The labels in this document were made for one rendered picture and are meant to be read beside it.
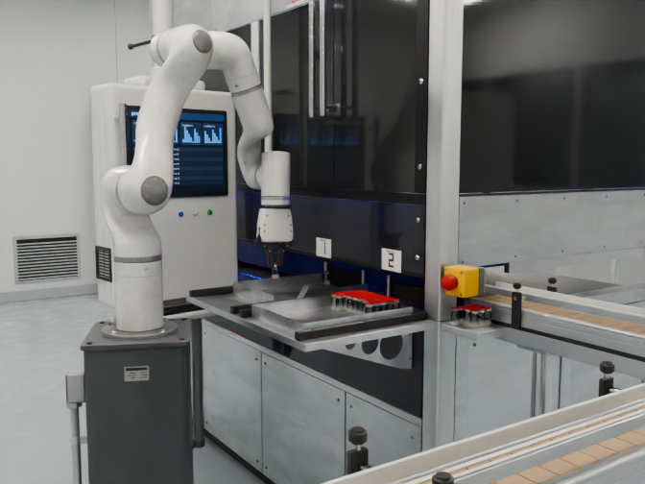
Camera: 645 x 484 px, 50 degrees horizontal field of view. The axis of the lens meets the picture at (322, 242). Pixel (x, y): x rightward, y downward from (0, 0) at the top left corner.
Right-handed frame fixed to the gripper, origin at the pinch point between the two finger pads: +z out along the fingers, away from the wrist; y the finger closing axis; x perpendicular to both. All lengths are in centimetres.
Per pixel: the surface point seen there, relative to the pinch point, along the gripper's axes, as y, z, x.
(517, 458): 21, 12, 130
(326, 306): -11.1, 12.9, 12.5
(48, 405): 52, 92, -201
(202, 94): 8, -55, -53
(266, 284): -5.1, 9.9, -21.3
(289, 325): 9.5, 13.3, 34.9
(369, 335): -8.0, 15.6, 43.4
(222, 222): -1, -10, -58
